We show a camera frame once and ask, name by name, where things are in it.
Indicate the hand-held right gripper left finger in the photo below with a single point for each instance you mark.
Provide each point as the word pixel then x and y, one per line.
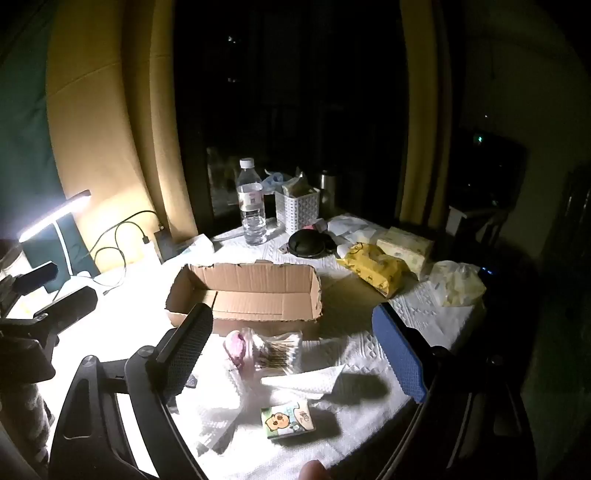
pixel 189 350

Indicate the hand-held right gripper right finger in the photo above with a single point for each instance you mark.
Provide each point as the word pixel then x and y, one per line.
pixel 399 355

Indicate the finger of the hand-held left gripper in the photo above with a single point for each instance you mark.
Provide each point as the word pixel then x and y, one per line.
pixel 69 301
pixel 39 273

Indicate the pink packaged item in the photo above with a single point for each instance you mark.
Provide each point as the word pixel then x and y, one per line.
pixel 235 347

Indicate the white paper towel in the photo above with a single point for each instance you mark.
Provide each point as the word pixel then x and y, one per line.
pixel 300 383
pixel 217 415

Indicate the brown cardboard box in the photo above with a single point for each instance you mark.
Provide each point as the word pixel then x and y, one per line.
pixel 258 300

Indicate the bag of cotton swabs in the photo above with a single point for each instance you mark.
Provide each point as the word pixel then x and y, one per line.
pixel 277 353

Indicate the cartoon printed tissue pack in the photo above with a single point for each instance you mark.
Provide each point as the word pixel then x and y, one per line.
pixel 286 420

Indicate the person's left forearm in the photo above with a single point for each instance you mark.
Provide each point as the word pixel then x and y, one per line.
pixel 32 415

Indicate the person's right hand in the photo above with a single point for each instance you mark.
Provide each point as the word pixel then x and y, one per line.
pixel 314 470

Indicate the dark green board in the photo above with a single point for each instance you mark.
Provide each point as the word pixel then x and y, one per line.
pixel 76 251

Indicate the white LED desk lamp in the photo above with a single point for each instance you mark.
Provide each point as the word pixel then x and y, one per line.
pixel 55 214

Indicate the white embossed tablecloth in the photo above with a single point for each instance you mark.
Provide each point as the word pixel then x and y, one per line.
pixel 364 420

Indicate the yellow wet wipes pack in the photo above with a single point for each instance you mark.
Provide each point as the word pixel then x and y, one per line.
pixel 374 270

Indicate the clear crumpled plastic bag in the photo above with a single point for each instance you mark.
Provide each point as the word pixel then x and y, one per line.
pixel 457 284

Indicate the white charger plug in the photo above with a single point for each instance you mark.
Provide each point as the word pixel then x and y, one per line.
pixel 150 251

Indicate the pale yellow tissue box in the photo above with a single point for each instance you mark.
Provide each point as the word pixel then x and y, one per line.
pixel 406 251

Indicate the white and blue flat box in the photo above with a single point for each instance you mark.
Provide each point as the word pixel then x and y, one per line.
pixel 198 244

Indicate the black power adapter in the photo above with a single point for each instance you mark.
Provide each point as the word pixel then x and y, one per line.
pixel 165 242

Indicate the white crumpled cloth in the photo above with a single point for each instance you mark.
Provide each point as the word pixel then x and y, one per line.
pixel 358 227

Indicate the black round lid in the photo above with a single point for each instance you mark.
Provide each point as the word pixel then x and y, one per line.
pixel 307 244

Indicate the small red object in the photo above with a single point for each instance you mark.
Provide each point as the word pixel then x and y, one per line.
pixel 314 226

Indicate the clear plastic water bottle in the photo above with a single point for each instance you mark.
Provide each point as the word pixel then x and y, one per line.
pixel 252 203

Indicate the yellow curtain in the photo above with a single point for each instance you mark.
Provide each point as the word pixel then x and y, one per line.
pixel 101 115
pixel 421 115

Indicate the white perforated plastic basket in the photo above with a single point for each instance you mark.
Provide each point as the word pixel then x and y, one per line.
pixel 298 211

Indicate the metal thermos flask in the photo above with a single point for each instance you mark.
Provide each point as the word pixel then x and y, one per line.
pixel 328 189

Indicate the blue plastic bag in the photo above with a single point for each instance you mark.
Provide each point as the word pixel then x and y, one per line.
pixel 274 181

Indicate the paper packet in basket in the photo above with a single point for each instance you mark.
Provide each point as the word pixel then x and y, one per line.
pixel 293 187

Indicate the dark glass window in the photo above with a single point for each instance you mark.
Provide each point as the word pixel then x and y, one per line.
pixel 295 92

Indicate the white furniture frame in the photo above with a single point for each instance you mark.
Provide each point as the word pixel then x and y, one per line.
pixel 466 214

